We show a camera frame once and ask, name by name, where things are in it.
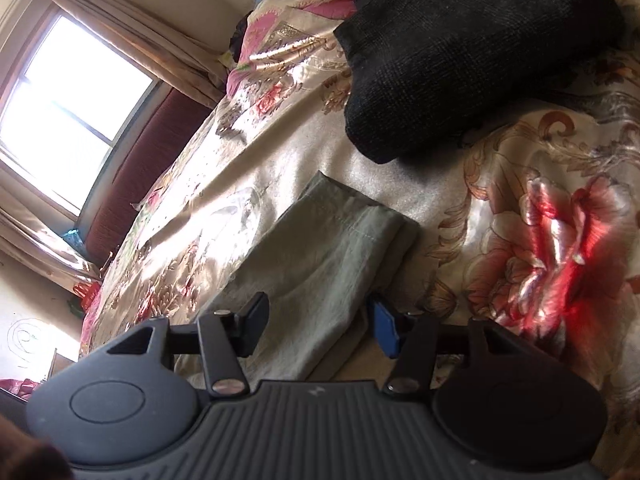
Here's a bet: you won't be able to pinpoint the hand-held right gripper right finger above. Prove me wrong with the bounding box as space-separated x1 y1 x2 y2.
366 296 531 401

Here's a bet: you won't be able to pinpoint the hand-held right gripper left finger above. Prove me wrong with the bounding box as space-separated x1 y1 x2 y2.
100 291 271 402

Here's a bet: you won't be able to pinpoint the olive green pants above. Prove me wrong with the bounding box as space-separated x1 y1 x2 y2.
175 170 422 384

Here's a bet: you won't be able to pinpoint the floral satin bedspread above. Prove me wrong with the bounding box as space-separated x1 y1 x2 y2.
79 0 640 413

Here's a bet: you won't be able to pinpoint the red bag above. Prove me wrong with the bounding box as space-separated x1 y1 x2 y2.
72 280 104 312

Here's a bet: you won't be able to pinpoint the blue plastic bag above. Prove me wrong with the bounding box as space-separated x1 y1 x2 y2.
62 227 94 257

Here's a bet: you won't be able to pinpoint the beige patterned curtain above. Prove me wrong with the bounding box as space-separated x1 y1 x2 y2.
47 0 237 107
0 165 103 287

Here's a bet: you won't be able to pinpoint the brown fuzzy cloth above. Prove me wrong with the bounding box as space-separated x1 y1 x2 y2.
0 416 72 480

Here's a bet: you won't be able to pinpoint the window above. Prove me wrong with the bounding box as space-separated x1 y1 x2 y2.
0 11 157 212

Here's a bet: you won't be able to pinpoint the dark clothes pile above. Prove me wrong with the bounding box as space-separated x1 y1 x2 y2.
220 15 257 63

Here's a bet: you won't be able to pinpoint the pink floral pillow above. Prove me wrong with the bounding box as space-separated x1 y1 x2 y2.
225 0 362 102

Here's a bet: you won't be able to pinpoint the dark grey folded garment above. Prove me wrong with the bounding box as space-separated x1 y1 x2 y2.
332 0 627 165

